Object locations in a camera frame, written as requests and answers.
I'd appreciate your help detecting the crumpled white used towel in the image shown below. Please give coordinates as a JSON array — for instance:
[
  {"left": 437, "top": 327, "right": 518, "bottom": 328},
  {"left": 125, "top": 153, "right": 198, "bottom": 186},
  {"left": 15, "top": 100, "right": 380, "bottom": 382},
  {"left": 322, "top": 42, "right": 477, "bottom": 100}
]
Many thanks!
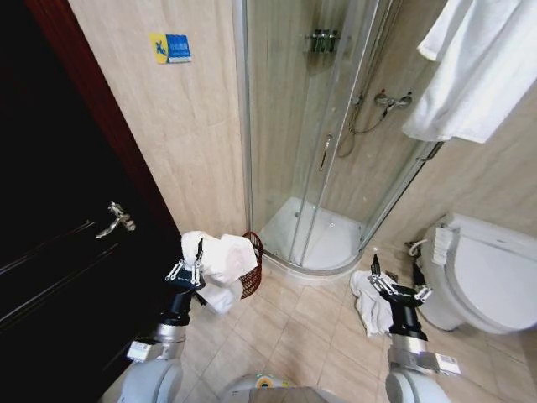
[{"left": 350, "top": 270, "right": 395, "bottom": 338}]

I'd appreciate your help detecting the dark wooden door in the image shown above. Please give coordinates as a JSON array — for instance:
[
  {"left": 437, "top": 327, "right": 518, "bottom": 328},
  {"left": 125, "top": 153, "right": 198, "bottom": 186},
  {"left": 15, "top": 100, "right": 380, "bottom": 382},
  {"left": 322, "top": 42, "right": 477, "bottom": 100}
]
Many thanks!
[{"left": 0, "top": 0, "right": 182, "bottom": 403}]

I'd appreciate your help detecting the white hanging bath towel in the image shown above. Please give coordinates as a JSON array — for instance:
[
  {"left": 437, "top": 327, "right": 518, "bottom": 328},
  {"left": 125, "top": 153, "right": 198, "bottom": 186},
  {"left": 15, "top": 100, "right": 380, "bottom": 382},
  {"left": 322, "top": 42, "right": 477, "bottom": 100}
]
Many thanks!
[{"left": 401, "top": 0, "right": 537, "bottom": 145}]

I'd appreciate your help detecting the red-brown wire hamper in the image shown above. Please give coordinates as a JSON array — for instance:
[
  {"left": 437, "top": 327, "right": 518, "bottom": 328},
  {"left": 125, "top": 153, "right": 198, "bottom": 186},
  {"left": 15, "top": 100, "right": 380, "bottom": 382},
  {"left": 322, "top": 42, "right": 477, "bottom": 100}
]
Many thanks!
[{"left": 240, "top": 230, "right": 266, "bottom": 301}]

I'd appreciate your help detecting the white toilet control panel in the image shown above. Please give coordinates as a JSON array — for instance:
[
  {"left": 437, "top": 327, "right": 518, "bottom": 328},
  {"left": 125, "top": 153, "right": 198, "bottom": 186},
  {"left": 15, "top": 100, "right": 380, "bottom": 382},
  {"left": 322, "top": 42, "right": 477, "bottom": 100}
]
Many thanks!
[{"left": 431, "top": 225, "right": 453, "bottom": 266}]

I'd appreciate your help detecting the chrome shower hose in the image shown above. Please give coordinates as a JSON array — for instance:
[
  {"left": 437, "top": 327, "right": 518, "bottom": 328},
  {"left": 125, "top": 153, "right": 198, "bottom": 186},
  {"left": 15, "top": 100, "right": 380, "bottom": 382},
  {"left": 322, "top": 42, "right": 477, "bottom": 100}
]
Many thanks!
[{"left": 336, "top": 99, "right": 388, "bottom": 159}]

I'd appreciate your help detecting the large white draped towel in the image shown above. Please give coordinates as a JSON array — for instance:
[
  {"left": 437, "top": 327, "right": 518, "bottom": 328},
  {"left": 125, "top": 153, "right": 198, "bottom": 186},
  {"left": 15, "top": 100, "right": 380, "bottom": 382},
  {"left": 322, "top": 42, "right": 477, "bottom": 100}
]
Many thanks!
[{"left": 180, "top": 230, "right": 259, "bottom": 317}]

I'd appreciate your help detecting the chrome shower door handle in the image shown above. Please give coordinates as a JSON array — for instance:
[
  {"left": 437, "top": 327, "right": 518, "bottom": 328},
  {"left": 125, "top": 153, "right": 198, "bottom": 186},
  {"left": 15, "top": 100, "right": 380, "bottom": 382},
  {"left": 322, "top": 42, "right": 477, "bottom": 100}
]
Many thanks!
[{"left": 318, "top": 133, "right": 335, "bottom": 172}]

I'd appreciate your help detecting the white robot front shell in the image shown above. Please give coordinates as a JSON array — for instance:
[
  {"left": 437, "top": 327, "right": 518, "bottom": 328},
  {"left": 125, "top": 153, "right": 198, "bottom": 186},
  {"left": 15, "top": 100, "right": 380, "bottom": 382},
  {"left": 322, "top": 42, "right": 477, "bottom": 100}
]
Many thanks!
[{"left": 216, "top": 370, "right": 337, "bottom": 403}]

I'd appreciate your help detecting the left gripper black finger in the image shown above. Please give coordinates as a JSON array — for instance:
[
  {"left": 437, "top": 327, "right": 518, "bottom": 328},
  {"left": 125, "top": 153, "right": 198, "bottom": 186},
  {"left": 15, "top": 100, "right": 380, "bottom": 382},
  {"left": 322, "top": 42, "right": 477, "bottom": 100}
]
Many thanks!
[
  {"left": 189, "top": 237, "right": 207, "bottom": 287},
  {"left": 164, "top": 259, "right": 187, "bottom": 283}
]

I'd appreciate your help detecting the white toilet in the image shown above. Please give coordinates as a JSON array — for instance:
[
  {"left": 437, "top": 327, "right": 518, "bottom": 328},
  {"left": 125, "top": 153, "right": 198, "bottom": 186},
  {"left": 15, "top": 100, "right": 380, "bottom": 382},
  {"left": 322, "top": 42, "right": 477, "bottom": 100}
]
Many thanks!
[{"left": 418, "top": 211, "right": 537, "bottom": 336}]

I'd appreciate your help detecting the glass shower enclosure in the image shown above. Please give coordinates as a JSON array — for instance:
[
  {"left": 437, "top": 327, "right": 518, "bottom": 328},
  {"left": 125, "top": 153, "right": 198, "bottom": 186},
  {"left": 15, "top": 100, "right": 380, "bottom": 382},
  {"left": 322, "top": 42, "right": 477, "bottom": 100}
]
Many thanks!
[{"left": 232, "top": 0, "right": 446, "bottom": 270}]

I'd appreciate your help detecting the chrome wire shower shelf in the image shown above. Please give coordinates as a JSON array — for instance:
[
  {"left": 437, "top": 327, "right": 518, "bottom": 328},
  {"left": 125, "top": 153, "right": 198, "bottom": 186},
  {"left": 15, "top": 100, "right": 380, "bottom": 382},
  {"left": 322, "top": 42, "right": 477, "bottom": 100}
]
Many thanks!
[{"left": 304, "top": 28, "right": 341, "bottom": 55}]

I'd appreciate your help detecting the chrome shower mixer valve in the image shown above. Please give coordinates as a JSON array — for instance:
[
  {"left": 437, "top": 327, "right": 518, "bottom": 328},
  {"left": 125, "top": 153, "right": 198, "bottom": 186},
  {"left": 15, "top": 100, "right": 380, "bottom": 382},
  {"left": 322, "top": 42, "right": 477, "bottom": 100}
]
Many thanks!
[{"left": 373, "top": 92, "right": 414, "bottom": 113}]

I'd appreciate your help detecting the blue yellow slip warning sign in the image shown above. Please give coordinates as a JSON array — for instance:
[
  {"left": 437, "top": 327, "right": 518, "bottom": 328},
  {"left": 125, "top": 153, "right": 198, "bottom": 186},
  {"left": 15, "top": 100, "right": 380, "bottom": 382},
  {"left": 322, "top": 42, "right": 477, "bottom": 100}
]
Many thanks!
[{"left": 149, "top": 32, "right": 194, "bottom": 65}]

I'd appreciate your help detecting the white shower tray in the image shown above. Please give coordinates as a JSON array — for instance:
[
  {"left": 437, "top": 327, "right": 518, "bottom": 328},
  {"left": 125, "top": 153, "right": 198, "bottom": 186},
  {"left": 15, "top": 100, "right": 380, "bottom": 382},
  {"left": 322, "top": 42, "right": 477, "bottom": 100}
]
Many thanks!
[{"left": 257, "top": 196, "right": 367, "bottom": 287}]

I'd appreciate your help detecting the white toilet water hose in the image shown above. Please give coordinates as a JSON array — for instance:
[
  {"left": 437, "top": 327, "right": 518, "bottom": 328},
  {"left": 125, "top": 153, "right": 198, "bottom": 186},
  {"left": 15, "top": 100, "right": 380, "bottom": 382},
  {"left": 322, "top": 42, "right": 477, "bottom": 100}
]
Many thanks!
[{"left": 404, "top": 238, "right": 430, "bottom": 258}]

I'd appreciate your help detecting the silver door handle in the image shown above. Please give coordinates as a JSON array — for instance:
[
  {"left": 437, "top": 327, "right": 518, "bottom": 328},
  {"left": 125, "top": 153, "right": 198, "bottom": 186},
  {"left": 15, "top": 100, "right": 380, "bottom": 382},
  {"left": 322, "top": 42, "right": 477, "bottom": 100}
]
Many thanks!
[{"left": 95, "top": 201, "right": 137, "bottom": 240}]

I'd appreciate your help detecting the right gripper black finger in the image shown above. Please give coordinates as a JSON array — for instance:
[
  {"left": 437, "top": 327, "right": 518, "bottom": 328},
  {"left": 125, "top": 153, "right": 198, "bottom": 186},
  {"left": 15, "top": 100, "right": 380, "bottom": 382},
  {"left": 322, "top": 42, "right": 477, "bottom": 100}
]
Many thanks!
[
  {"left": 411, "top": 261, "right": 435, "bottom": 302},
  {"left": 368, "top": 253, "right": 396, "bottom": 296}
]

